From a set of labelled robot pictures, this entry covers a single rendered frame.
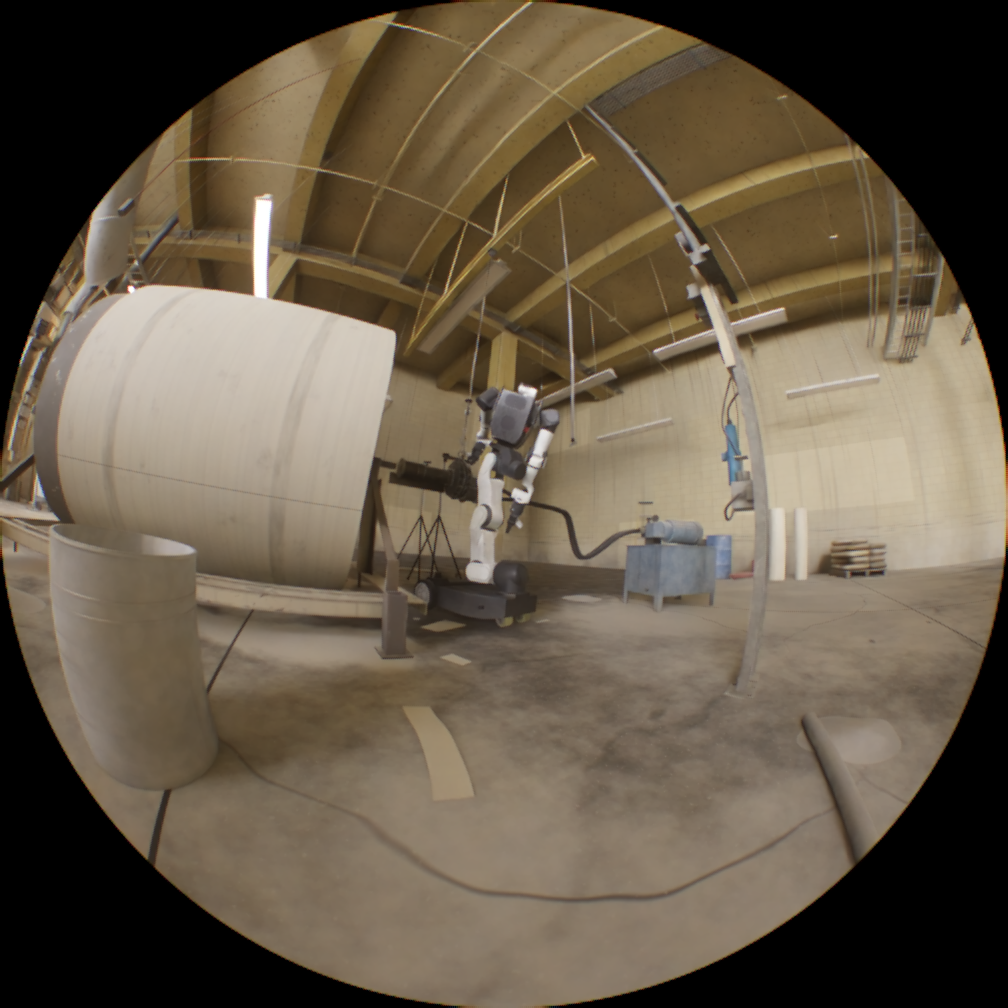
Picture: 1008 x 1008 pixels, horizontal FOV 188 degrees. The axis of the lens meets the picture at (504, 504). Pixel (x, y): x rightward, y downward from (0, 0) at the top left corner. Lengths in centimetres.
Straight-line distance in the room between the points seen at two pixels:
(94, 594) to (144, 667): 12
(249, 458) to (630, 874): 145
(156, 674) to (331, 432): 101
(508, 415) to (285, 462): 123
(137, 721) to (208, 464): 99
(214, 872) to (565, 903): 41
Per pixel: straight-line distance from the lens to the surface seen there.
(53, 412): 203
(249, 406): 130
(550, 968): 45
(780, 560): 637
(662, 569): 250
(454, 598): 181
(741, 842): 61
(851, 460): 902
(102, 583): 50
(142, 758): 61
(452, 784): 61
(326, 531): 134
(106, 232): 507
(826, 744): 83
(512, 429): 183
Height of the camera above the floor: 43
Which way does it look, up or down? 8 degrees up
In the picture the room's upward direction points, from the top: 4 degrees clockwise
